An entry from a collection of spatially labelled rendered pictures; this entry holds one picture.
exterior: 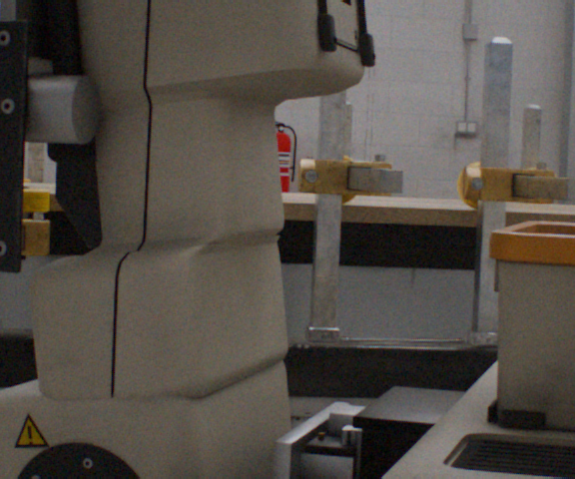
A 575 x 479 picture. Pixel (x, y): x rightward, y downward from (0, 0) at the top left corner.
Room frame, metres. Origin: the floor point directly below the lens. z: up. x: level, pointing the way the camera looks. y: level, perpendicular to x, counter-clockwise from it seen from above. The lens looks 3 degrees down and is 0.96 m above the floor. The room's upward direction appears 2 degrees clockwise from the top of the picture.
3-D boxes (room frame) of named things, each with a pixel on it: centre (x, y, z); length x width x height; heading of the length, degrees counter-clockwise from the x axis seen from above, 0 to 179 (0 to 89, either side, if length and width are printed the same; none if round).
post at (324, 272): (1.98, -0.05, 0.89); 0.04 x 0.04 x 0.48; 6
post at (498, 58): (2.01, -0.30, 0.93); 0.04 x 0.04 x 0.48; 6
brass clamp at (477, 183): (2.01, -0.32, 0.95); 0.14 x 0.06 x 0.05; 96
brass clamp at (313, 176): (1.99, -0.07, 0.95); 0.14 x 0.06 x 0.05; 96
